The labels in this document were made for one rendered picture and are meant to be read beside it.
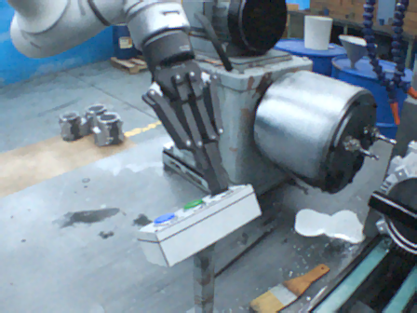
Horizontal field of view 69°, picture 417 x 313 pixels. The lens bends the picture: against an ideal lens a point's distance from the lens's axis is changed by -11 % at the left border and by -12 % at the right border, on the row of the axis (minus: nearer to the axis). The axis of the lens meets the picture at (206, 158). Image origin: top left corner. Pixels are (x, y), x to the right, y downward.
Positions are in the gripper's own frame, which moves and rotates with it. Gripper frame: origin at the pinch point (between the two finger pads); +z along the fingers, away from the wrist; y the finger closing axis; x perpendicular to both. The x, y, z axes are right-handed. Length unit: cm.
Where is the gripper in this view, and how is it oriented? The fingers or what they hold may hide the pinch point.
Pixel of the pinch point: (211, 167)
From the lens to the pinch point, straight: 51.4
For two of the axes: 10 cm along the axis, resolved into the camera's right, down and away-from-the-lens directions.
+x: -5.4, 1.5, 8.3
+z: 3.5, 9.4, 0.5
